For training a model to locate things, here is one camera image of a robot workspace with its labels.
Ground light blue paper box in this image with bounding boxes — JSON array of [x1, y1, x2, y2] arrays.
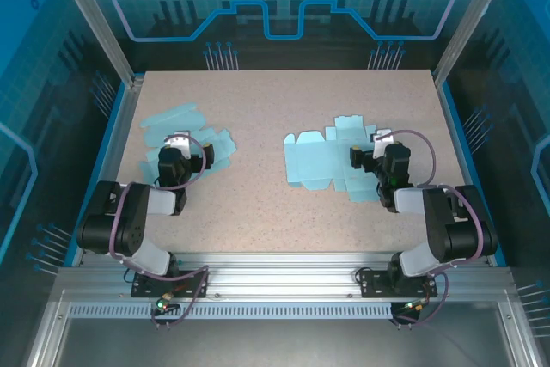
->
[[282, 114, 386, 204]]

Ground flat light blue paper blank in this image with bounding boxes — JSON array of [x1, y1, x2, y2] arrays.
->
[[137, 102, 238, 183]]

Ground blue table side strip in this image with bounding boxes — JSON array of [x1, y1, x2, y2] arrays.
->
[[63, 81, 130, 267]]

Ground connector with green light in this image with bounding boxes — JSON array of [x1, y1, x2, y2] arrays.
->
[[155, 293, 180, 313], [402, 300, 431, 315]]

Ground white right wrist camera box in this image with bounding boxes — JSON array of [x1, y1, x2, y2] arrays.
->
[[371, 128, 396, 161]]

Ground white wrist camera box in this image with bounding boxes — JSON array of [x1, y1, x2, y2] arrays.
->
[[164, 130, 193, 161], [371, 128, 396, 161]]

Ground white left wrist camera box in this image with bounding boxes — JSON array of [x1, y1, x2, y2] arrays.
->
[[164, 130, 193, 161]]

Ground aluminium side rail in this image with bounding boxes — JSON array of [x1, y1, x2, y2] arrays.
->
[[70, 76, 145, 267]]

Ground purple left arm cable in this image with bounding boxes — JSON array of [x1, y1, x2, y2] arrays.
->
[[107, 133, 211, 329]]

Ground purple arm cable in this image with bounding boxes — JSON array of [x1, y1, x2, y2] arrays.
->
[[373, 129, 485, 329], [107, 133, 211, 329]]

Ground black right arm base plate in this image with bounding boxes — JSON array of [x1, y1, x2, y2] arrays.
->
[[358, 269, 439, 298]]

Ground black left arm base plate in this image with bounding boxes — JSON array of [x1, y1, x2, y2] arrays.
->
[[131, 270, 210, 298]]

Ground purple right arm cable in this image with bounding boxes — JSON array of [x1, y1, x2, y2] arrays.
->
[[373, 129, 485, 329]]

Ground aluminium cross rail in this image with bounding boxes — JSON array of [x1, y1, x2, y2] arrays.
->
[[55, 253, 516, 303]]

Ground aluminium frame post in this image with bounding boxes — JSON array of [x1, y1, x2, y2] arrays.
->
[[46, 0, 145, 89], [431, 0, 520, 87]]

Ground slotted grey cable duct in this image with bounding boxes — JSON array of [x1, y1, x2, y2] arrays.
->
[[68, 304, 394, 319]]

